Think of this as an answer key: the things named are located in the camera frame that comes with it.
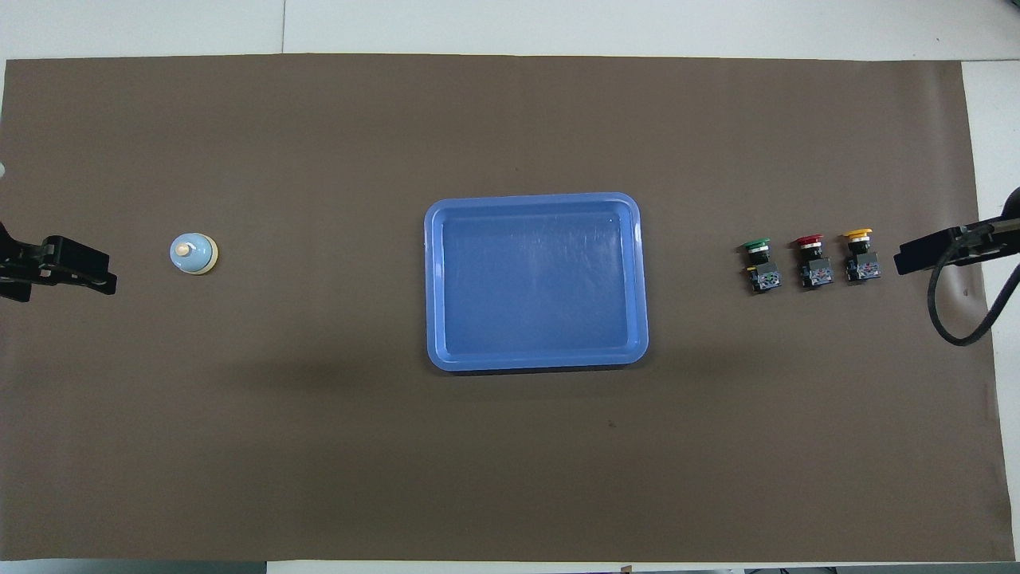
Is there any brown table mat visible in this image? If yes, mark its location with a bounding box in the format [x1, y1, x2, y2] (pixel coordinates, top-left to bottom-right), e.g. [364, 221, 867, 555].
[0, 53, 1014, 563]

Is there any yellow push button switch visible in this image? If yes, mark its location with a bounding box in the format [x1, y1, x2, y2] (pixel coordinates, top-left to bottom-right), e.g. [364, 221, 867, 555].
[842, 229, 881, 283]

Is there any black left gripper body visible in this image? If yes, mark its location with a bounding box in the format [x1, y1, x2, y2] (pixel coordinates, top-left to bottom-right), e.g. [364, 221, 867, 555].
[0, 223, 49, 302]

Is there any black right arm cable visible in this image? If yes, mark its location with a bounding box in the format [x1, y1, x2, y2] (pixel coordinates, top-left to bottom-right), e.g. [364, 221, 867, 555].
[927, 226, 1020, 347]

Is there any green push button switch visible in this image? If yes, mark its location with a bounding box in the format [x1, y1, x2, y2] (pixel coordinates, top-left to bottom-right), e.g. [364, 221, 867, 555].
[741, 238, 783, 295]

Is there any red push button switch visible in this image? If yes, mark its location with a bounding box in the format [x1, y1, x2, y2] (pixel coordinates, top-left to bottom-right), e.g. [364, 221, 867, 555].
[795, 234, 834, 291]

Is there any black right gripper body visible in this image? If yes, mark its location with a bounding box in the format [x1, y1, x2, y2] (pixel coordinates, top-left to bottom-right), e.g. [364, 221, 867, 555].
[948, 215, 1020, 266]

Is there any light blue desk bell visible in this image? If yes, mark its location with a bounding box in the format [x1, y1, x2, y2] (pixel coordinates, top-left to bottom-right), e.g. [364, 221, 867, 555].
[169, 232, 220, 276]

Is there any blue plastic tray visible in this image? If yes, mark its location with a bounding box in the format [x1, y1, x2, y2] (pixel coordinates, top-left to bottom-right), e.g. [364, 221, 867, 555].
[423, 192, 649, 373]

